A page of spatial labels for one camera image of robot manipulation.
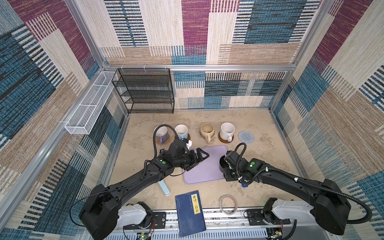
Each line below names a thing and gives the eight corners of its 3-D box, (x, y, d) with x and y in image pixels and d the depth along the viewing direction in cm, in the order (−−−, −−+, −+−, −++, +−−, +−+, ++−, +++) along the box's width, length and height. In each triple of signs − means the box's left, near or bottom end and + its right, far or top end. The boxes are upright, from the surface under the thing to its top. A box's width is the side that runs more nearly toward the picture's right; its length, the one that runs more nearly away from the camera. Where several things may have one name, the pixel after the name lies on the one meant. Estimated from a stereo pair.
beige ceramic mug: (200, 145, 102) (201, 137, 94) (200, 131, 109) (200, 122, 102) (214, 145, 102) (215, 137, 94) (212, 131, 109) (213, 122, 102)
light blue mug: (180, 145, 102) (179, 136, 93) (176, 135, 107) (174, 125, 99) (190, 142, 104) (190, 132, 95) (185, 132, 109) (184, 122, 100)
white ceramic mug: (220, 145, 102) (222, 137, 94) (218, 131, 109) (220, 122, 102) (234, 145, 102) (237, 137, 94) (231, 131, 109) (233, 122, 102)
